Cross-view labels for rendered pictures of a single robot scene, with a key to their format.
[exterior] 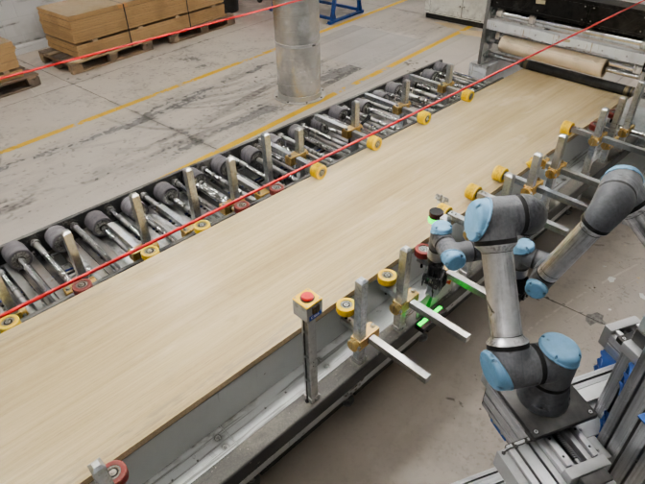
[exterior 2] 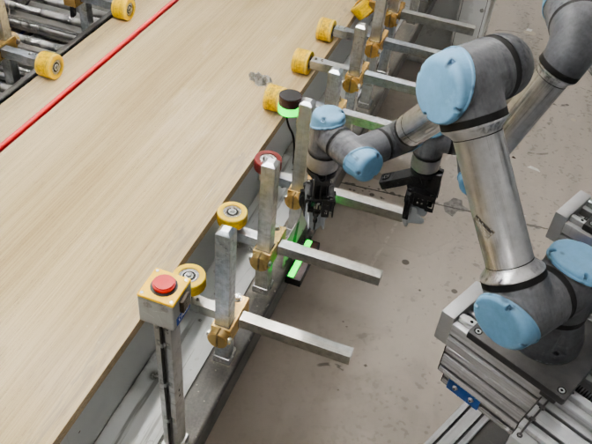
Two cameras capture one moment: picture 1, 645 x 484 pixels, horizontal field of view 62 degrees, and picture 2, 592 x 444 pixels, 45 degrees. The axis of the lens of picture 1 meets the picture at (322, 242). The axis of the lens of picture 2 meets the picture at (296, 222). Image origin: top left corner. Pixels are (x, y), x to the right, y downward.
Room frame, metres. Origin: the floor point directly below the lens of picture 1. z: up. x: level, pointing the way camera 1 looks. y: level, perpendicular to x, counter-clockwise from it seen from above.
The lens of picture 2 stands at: (0.43, 0.28, 2.15)
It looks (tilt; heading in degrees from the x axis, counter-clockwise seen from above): 42 degrees down; 330
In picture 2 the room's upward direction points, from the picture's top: 6 degrees clockwise
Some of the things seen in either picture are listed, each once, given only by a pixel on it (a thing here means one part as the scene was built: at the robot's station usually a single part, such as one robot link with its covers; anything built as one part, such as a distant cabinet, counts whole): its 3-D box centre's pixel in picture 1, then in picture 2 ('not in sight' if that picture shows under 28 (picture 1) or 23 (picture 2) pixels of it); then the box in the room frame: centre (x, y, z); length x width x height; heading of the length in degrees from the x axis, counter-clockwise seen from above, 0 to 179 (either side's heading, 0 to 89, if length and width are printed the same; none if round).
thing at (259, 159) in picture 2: (422, 257); (267, 173); (1.88, -0.45, 0.85); 0.08 x 0.08 x 0.11
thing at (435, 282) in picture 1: (435, 271); (319, 188); (1.55, -0.43, 1.07); 0.09 x 0.08 x 0.12; 153
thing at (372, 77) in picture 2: (517, 210); (373, 77); (2.11, -0.93, 0.95); 0.50 x 0.04 x 0.04; 43
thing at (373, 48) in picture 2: (532, 187); (376, 42); (2.30, -1.06, 0.95); 0.13 x 0.06 x 0.05; 133
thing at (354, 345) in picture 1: (363, 337); (228, 321); (1.45, -0.15, 0.81); 0.13 x 0.06 x 0.05; 133
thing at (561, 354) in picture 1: (554, 359); (567, 280); (0.99, -0.65, 1.21); 0.13 x 0.12 x 0.14; 99
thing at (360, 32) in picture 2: (501, 216); (351, 91); (2.12, -0.86, 0.90); 0.03 x 0.03 x 0.48; 43
